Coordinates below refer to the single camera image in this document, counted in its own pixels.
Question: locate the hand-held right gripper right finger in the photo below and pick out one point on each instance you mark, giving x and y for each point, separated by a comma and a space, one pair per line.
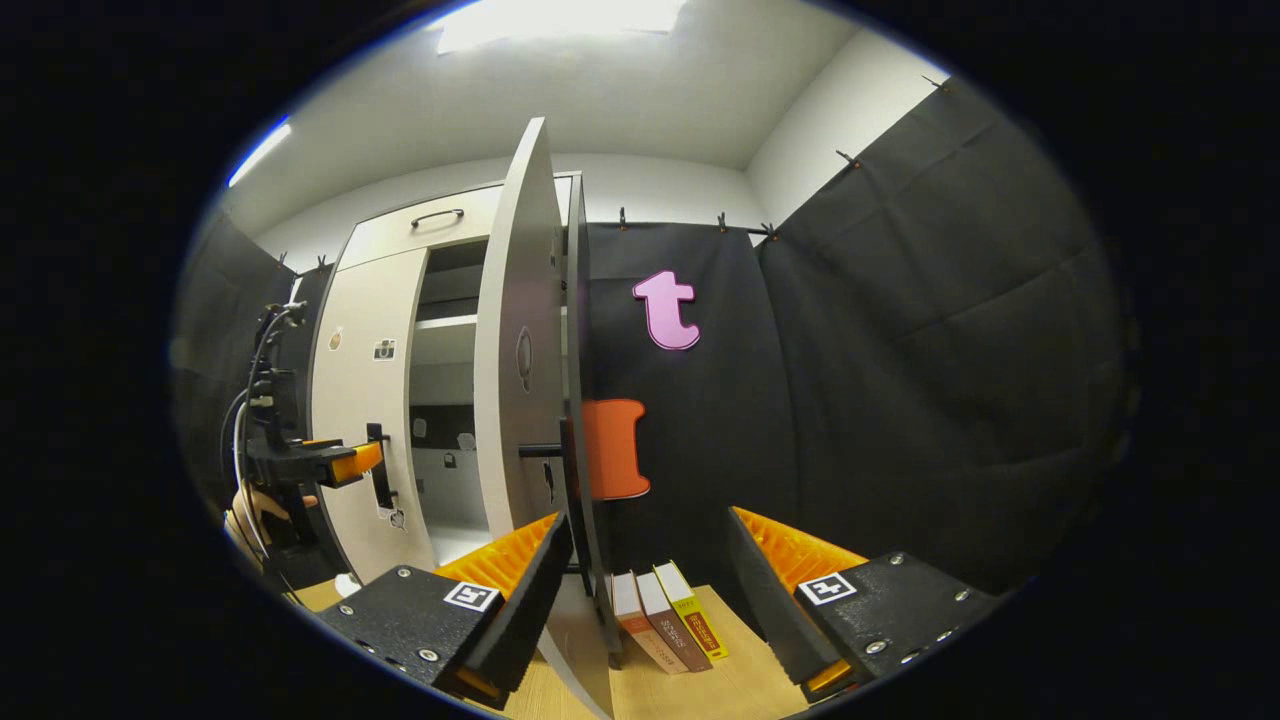
775, 610

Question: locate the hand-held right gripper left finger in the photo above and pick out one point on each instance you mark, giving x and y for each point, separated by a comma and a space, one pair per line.
525, 610

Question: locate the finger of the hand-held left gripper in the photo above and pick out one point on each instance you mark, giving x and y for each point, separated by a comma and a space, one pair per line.
358, 462

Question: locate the grey cabinet door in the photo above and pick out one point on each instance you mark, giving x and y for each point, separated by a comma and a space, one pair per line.
360, 420
520, 290

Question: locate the grey double-door shoe cabinet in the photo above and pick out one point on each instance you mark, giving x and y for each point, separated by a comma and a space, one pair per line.
445, 322

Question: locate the yellow book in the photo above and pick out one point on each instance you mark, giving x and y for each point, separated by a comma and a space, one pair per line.
690, 605

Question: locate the brown book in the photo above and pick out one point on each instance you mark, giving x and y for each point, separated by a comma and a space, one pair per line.
672, 625

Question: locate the white and orange book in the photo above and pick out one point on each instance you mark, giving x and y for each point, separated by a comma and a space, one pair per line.
630, 615

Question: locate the narrow ceiling light panel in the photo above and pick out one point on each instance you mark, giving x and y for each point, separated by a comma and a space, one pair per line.
258, 152

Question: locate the wide ceiling light panel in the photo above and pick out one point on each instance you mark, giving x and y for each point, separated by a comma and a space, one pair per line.
560, 20

